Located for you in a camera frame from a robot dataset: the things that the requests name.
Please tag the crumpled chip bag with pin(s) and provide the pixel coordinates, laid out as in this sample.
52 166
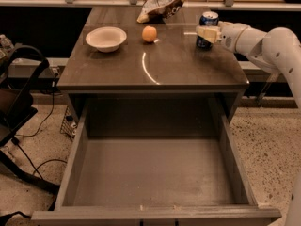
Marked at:
158 8

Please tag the blue pepsi can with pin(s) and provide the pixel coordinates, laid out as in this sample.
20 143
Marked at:
208 18

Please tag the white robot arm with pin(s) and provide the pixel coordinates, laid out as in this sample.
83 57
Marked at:
276 52

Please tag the white paper bowl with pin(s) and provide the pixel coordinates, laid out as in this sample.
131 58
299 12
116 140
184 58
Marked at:
106 39

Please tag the black chair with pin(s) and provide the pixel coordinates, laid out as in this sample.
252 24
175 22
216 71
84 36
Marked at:
16 109

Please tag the wire basket with power strip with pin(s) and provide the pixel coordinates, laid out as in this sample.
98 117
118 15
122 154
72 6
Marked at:
68 126

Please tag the open grey drawer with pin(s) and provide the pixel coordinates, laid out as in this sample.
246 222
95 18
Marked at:
161 162

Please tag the grey cabinet with top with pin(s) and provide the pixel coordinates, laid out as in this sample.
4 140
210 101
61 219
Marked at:
174 62

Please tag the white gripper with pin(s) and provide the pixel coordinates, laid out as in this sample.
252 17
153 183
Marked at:
229 36

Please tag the orange fruit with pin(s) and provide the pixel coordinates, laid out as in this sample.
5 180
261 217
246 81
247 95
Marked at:
149 34

